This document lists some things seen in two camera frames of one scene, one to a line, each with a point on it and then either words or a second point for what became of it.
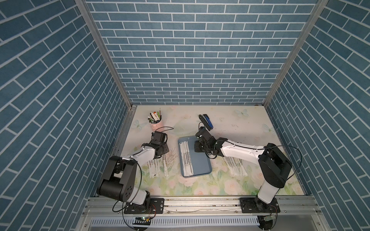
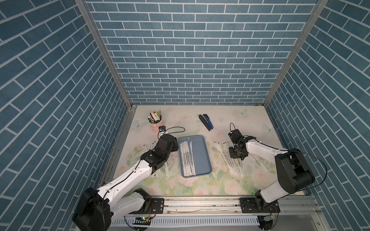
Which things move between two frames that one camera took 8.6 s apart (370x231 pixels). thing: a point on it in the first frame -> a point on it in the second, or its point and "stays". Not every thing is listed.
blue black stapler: x=205 y=120 stays
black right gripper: x=196 y=148 -> x=232 y=156
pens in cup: x=154 y=117 stays
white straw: x=186 y=159 stays
